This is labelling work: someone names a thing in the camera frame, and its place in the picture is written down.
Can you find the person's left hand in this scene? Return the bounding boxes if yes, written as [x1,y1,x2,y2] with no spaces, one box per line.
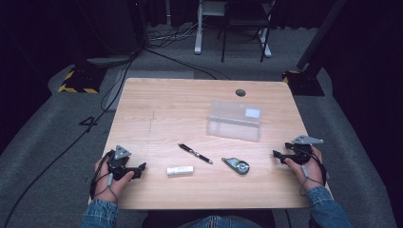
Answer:
[93,157,136,203]

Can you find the person's right hand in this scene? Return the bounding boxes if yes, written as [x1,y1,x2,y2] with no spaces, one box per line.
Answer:
[283,145,326,193]

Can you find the black chair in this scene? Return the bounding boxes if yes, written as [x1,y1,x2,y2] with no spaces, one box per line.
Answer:
[218,0,278,64]

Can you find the clear plastic box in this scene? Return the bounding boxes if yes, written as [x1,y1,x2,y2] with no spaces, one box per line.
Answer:
[206,99,263,143]

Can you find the bundle of floor cables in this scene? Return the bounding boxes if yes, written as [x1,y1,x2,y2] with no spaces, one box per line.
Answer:
[146,20,201,49]

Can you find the person's legs in jeans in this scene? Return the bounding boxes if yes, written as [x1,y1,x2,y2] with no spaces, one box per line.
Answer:
[177,215,264,228]

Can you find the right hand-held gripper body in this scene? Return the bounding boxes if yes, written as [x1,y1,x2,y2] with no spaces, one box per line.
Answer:
[284,135,325,165]

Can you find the left hand-held gripper cable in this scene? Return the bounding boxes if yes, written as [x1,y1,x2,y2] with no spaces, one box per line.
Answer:
[89,150,119,203]

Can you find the long black floor cable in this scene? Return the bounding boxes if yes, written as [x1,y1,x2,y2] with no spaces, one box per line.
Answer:
[1,53,139,228]

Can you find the black equipment case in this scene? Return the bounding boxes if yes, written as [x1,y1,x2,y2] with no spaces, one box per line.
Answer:
[74,0,143,61]

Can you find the black yellow striped base plate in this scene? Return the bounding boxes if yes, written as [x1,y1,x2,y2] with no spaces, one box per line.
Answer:
[281,69,326,97]
[57,66,107,95]

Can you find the black pen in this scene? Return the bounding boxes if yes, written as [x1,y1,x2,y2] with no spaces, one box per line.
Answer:
[178,142,214,165]

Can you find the black slanted stand beam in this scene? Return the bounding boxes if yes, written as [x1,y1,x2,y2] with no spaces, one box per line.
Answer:
[296,0,350,71]

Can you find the hand-held gripper cable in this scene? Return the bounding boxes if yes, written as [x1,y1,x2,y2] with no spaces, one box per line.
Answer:
[89,150,119,203]
[298,148,328,198]

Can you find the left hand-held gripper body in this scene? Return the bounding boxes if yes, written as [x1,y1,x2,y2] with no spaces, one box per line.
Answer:
[107,144,141,181]

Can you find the white tube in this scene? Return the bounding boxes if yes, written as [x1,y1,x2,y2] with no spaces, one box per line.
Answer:
[166,165,195,177]

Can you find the right hand-held gripper cable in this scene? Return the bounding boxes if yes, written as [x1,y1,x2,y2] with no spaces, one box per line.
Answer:
[298,148,328,198]

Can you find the white desk frame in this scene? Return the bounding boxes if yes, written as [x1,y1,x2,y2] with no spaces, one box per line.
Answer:
[193,0,274,59]

